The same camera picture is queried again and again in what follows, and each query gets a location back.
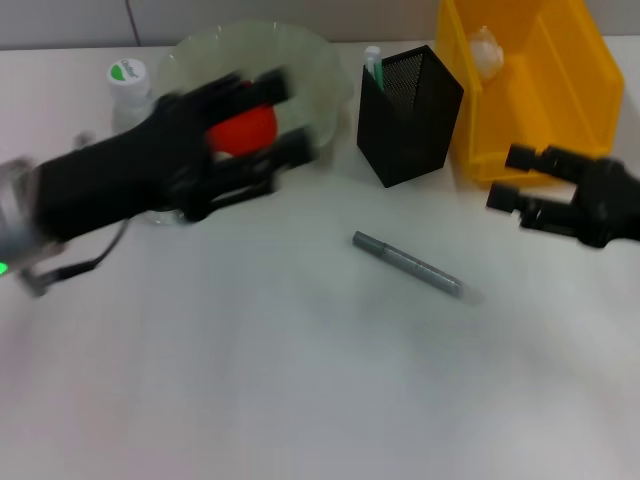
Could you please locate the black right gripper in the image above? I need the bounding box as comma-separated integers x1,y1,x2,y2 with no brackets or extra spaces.
486,143,640,250

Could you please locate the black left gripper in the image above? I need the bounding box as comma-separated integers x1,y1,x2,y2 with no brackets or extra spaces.
33,92,214,242

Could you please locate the orange fruit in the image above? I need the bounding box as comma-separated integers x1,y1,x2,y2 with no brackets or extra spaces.
206,102,279,162

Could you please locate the clear water bottle green label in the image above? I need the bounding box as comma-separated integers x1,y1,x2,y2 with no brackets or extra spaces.
105,56,194,228

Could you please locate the green utility knife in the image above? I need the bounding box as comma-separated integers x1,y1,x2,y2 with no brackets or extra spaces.
364,45,387,94

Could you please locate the grey marker pen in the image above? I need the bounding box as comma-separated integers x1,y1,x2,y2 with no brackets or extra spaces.
352,230,465,299

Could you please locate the translucent green fruit bowl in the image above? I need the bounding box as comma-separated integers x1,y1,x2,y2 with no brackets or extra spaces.
157,19,356,166

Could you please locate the black mesh pen holder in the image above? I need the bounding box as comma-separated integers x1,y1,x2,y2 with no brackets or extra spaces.
356,44,466,189

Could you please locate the yellow plastic bin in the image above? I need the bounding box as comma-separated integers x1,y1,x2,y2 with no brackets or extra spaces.
433,0,627,189

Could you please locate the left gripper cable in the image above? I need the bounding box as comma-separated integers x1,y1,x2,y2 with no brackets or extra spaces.
18,219,132,299

